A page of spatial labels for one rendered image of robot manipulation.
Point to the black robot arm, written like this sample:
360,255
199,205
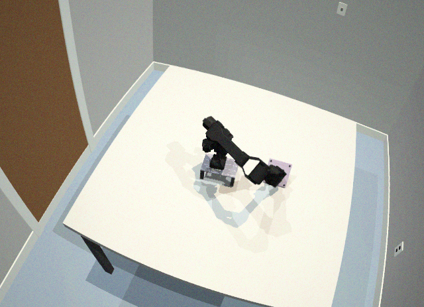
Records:
217,133

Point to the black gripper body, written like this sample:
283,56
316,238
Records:
218,162

